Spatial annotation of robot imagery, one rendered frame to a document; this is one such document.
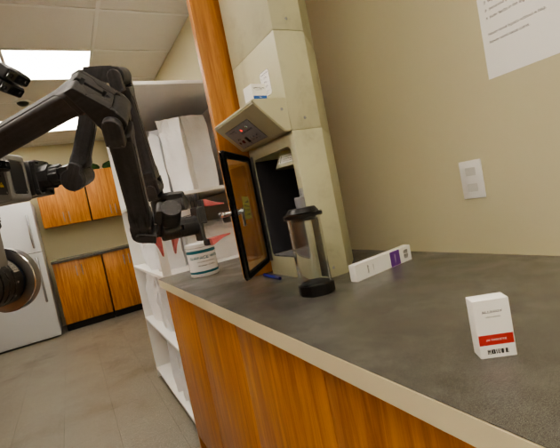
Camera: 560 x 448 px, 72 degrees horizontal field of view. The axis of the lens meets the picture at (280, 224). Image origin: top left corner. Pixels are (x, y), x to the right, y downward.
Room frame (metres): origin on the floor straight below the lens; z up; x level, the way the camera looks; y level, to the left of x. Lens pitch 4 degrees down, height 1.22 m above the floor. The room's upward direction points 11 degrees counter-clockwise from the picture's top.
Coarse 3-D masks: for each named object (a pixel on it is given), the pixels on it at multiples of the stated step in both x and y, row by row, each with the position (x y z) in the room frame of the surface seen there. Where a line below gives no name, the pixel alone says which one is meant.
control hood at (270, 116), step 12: (240, 108) 1.19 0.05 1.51; (252, 108) 1.15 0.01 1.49; (264, 108) 1.13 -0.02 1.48; (276, 108) 1.15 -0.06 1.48; (228, 120) 1.28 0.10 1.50; (240, 120) 1.24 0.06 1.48; (252, 120) 1.20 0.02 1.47; (264, 120) 1.17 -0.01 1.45; (276, 120) 1.15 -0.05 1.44; (288, 120) 1.17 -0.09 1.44; (264, 132) 1.23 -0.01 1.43; (276, 132) 1.19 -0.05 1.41; (252, 144) 1.34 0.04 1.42
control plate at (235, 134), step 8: (248, 120) 1.22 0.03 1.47; (240, 128) 1.29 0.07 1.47; (248, 128) 1.26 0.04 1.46; (256, 128) 1.23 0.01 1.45; (232, 136) 1.37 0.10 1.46; (240, 136) 1.34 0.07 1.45; (248, 136) 1.31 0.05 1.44; (256, 136) 1.28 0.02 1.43; (264, 136) 1.25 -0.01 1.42; (240, 144) 1.39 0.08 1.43; (248, 144) 1.36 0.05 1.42
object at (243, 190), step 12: (228, 168) 1.18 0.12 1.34; (240, 168) 1.30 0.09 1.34; (240, 180) 1.27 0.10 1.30; (228, 192) 1.14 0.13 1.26; (240, 192) 1.25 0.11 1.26; (252, 192) 1.39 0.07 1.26; (240, 204) 1.22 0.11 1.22; (252, 204) 1.36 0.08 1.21; (240, 216) 1.20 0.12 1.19; (252, 216) 1.33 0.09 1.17; (252, 228) 1.30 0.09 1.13; (252, 240) 1.28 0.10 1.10; (240, 252) 1.14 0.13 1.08; (252, 252) 1.25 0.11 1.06; (264, 252) 1.39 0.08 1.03; (252, 264) 1.22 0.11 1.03
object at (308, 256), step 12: (288, 216) 1.02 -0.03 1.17; (312, 216) 1.01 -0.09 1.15; (288, 228) 1.05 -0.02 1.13; (300, 228) 1.01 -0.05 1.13; (312, 228) 1.01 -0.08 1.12; (300, 240) 1.02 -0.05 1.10; (312, 240) 1.01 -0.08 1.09; (300, 252) 1.02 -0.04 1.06; (312, 252) 1.01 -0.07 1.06; (324, 252) 1.03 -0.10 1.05; (300, 264) 1.02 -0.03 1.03; (312, 264) 1.01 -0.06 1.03; (324, 264) 1.02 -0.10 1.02; (300, 276) 1.03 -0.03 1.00; (312, 276) 1.01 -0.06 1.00; (324, 276) 1.02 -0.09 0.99
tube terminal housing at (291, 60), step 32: (288, 32) 1.20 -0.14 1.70; (256, 64) 1.29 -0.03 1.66; (288, 64) 1.19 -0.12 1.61; (288, 96) 1.18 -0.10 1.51; (320, 96) 1.34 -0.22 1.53; (320, 128) 1.22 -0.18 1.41; (256, 160) 1.42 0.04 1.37; (320, 160) 1.21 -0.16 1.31; (320, 192) 1.20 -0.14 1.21; (352, 256) 1.40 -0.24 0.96
